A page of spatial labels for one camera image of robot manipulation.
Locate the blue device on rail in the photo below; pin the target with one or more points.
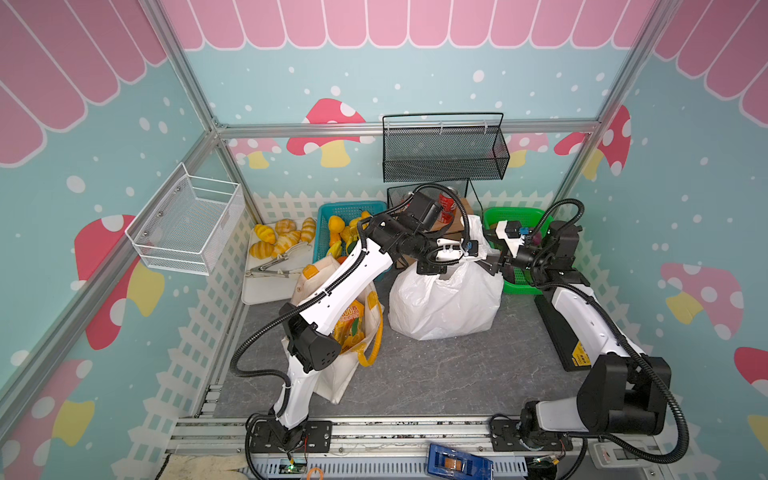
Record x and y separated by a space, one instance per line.
448 463

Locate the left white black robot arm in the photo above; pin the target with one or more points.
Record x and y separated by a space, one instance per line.
405 229

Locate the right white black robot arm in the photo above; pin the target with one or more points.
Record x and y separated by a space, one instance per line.
625 397

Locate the white wire wall basket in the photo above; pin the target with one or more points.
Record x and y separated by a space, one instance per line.
185 227

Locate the black flat box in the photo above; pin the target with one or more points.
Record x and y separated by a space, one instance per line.
568 348

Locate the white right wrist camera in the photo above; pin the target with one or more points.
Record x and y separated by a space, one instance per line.
514 235

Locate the metal tongs on tray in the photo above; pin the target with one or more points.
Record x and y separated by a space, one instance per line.
292 262

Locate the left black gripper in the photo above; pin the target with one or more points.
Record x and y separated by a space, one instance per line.
435 267

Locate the grey switch box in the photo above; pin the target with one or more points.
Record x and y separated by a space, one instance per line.
608 455

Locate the orange yellow snack bag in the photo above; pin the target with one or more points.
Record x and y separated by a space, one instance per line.
350 328

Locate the teal plastic fruit basket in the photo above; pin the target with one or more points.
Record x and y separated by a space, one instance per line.
337 234

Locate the cream canvas tote bag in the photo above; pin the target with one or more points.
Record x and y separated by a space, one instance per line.
333 381

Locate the right red soda can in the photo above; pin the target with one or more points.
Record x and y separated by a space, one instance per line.
448 208

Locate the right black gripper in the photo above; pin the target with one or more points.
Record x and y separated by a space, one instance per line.
503 261

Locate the black wire wall basket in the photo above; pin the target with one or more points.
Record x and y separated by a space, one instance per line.
422 147

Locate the green plastic vegetable basket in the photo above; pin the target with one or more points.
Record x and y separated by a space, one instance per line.
516 282

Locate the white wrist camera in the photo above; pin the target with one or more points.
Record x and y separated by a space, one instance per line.
514 235
453 250

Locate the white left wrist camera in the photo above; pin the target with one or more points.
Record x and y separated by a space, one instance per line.
453 250

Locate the white plastic grocery bag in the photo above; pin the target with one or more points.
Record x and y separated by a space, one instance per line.
460 302

